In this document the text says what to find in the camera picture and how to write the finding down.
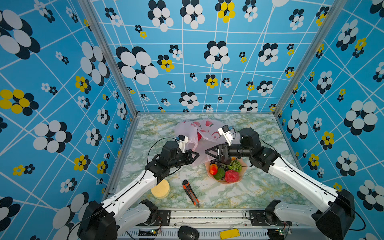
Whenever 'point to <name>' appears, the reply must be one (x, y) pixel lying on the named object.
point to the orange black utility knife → (190, 193)
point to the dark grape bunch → (225, 167)
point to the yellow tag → (229, 234)
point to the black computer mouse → (187, 233)
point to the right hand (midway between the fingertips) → (210, 150)
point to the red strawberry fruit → (199, 136)
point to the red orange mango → (213, 169)
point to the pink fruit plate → (207, 165)
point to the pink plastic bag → (203, 135)
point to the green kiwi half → (235, 165)
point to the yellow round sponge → (162, 190)
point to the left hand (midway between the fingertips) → (200, 154)
